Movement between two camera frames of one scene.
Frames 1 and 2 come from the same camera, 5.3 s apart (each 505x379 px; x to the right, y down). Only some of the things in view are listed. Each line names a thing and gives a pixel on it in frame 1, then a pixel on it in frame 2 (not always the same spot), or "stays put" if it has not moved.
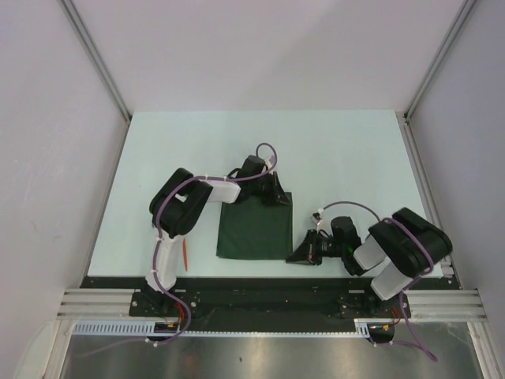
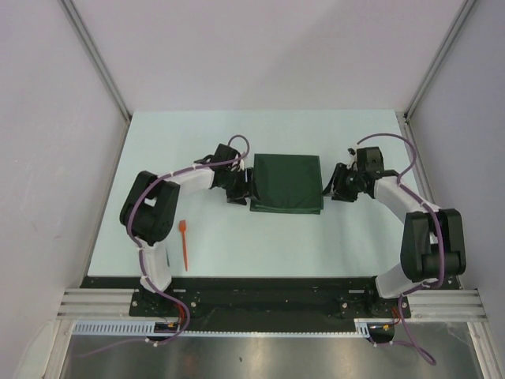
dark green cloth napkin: (256, 232) → (290, 184)
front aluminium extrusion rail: (426, 305) stays put
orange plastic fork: (185, 254) stays put
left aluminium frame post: (95, 53) stays put
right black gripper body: (330, 247) → (346, 182)
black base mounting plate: (261, 304) stays put
